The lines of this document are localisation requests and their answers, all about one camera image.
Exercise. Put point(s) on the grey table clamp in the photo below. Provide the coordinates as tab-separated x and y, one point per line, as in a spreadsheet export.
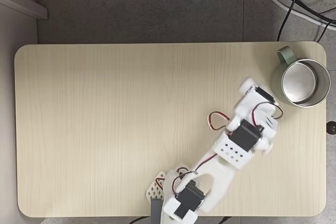
156	208

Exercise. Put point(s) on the green mug steel interior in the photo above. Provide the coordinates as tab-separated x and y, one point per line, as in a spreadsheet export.
299	82

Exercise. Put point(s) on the black round knob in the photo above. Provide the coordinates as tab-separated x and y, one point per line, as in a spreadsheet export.
331	127

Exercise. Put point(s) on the white ledge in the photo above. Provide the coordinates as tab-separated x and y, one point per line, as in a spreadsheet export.
23	2

